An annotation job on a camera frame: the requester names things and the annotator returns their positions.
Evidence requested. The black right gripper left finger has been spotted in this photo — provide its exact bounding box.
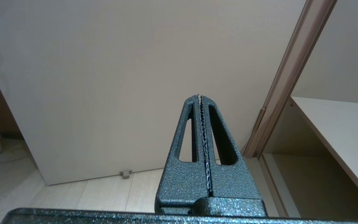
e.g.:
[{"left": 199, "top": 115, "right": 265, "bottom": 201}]
[{"left": 155, "top": 95, "right": 210, "bottom": 215}]

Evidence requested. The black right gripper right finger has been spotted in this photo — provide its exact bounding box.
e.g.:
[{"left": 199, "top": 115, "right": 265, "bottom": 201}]
[{"left": 201, "top": 95, "right": 266, "bottom": 217}]

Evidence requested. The cream door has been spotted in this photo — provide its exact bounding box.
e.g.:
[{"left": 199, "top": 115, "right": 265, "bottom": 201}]
[{"left": 0, "top": 0, "right": 307, "bottom": 186}]

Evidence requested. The white shelf board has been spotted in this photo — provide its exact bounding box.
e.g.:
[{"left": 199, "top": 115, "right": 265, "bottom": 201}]
[{"left": 289, "top": 96, "right": 358, "bottom": 212}]

